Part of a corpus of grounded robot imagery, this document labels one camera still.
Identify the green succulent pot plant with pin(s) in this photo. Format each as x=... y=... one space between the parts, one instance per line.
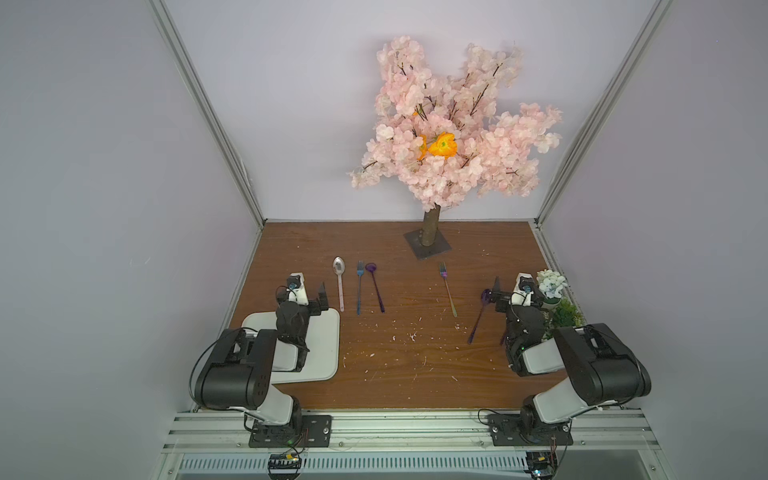
x=564 y=314

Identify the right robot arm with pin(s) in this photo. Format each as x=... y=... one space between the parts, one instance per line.
x=601 y=369

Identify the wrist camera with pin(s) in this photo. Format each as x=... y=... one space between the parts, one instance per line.
x=524 y=290
x=296 y=289

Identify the white flower pot plant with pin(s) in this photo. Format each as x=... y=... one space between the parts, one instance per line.
x=552 y=285

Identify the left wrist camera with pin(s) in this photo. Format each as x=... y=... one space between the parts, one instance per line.
x=296 y=289

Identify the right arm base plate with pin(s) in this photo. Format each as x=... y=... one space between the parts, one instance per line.
x=527 y=431

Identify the aluminium front rail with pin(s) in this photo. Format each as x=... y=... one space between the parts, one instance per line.
x=408 y=430

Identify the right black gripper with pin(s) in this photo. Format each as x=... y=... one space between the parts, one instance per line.
x=504 y=301

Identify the purple spoon thin handle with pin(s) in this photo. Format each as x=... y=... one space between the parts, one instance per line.
x=371 y=268

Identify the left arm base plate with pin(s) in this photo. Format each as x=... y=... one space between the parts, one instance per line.
x=310 y=431

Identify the white square tray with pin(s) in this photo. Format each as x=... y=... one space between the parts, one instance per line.
x=322 y=340

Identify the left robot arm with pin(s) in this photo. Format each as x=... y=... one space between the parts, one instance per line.
x=235 y=371

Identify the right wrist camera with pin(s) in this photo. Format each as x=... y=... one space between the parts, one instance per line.
x=524 y=290

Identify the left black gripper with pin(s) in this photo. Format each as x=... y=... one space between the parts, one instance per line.
x=313 y=303

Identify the dark purple spoon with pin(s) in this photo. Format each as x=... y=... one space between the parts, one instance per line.
x=478 y=321

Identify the pink cherry blossom tree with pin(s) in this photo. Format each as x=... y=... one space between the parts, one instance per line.
x=443 y=137

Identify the silver spoon pink handle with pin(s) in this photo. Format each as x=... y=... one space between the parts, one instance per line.
x=339 y=268

